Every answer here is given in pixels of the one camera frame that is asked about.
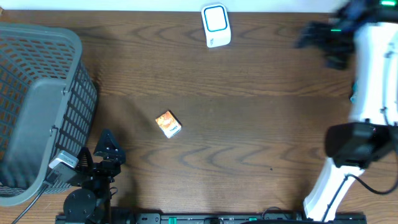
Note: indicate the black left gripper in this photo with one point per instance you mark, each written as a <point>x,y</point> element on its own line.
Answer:
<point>116,160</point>

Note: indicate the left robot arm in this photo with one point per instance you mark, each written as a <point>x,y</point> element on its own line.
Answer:
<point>91,201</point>

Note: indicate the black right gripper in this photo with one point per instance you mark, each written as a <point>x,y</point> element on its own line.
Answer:
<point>339,60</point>

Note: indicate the grey plastic shopping basket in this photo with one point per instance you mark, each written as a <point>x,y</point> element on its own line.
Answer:
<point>48,102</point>

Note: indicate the teal mouthwash bottle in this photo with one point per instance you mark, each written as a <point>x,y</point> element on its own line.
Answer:
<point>353,95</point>

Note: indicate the white barcode scanner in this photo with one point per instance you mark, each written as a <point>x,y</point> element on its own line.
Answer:
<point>216,25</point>

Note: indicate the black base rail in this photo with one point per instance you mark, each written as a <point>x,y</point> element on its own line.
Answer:
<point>270,216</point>

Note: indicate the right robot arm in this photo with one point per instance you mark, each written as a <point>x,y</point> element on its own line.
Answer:
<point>366,29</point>

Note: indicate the orange snack packet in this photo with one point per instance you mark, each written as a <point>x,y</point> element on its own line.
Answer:
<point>168,123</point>

